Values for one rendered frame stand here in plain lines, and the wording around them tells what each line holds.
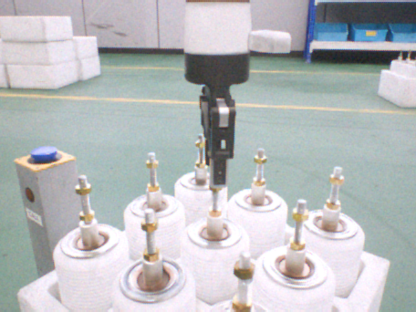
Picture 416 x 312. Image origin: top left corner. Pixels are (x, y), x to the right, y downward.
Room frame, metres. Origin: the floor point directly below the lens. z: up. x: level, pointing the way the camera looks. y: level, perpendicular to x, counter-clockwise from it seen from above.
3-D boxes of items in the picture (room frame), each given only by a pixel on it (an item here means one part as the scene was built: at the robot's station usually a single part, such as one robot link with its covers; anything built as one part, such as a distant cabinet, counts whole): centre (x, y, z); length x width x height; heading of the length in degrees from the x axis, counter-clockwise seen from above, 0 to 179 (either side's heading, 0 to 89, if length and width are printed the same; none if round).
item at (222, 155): (0.37, -0.02, 0.37); 0.03 x 0.01 x 0.05; 5
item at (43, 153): (0.54, 0.26, 0.32); 0.04 x 0.04 x 0.02
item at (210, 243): (0.42, -0.02, 0.25); 0.08 x 0.08 x 0.01
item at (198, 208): (0.58, 0.00, 0.16); 0.10 x 0.10 x 0.18
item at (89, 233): (0.40, 0.15, 0.26); 0.02 x 0.02 x 0.03
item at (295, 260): (0.35, -0.11, 0.26); 0.02 x 0.02 x 0.03
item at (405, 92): (2.39, -1.46, 0.09); 0.39 x 0.39 x 0.18; 86
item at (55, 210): (0.54, 0.26, 0.16); 0.07 x 0.07 x 0.31; 52
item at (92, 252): (0.40, 0.15, 0.25); 0.08 x 0.08 x 0.01
